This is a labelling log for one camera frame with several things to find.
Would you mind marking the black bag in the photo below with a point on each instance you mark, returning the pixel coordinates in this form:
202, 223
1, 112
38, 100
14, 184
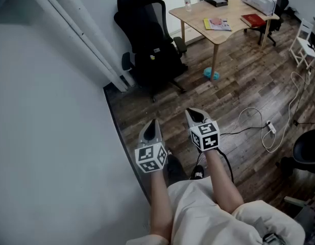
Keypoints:
157, 47

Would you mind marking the person's black right shoe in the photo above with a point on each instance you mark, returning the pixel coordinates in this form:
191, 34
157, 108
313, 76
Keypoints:
198, 173

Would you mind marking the clear plastic water bottle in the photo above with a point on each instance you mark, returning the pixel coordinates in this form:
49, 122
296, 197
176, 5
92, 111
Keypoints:
188, 2

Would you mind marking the yellow and pink magazine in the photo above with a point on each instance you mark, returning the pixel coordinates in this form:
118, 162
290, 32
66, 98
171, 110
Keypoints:
217, 24

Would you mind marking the white folding chair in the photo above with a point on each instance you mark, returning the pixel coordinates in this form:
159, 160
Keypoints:
304, 45

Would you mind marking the person's left forearm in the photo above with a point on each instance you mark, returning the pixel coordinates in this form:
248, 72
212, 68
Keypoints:
160, 208

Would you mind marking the red hardcover book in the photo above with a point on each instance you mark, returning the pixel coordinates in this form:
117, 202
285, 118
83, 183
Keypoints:
253, 20

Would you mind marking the person's cream shorts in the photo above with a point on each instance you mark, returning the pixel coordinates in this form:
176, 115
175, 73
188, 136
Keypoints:
211, 221

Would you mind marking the person's right forearm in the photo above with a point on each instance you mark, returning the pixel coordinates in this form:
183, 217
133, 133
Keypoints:
223, 185

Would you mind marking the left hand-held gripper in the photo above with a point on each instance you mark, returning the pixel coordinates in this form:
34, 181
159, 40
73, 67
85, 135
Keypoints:
150, 157

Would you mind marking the teal crumpled cloth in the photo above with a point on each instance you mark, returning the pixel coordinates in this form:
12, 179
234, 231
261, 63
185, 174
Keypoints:
209, 73

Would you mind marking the person's black shoe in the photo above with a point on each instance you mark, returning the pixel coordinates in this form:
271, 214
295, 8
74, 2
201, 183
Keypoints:
175, 168
198, 173

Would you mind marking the white power strip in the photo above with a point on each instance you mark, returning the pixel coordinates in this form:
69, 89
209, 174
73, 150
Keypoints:
271, 127

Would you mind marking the white translucent zip case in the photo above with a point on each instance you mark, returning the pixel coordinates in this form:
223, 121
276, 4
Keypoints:
259, 0

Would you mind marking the thin white wall pipe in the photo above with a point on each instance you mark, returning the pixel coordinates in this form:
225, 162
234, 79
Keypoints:
78, 34

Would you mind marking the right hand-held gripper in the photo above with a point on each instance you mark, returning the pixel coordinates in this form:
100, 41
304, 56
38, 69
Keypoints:
205, 136

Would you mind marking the person's black left shoe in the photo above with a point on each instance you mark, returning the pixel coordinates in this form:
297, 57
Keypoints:
175, 168

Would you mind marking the thick white wall pipe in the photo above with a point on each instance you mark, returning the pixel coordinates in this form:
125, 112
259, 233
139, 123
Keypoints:
96, 45

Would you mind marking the light wooden table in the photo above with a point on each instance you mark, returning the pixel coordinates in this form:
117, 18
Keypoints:
223, 11

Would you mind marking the black mesh office chair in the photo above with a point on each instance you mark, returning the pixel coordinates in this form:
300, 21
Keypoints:
144, 14

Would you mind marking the black round stool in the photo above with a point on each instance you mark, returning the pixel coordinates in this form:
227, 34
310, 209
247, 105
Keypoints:
306, 149

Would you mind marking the black shallow tray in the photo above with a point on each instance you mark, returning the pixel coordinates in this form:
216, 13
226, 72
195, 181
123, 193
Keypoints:
215, 0

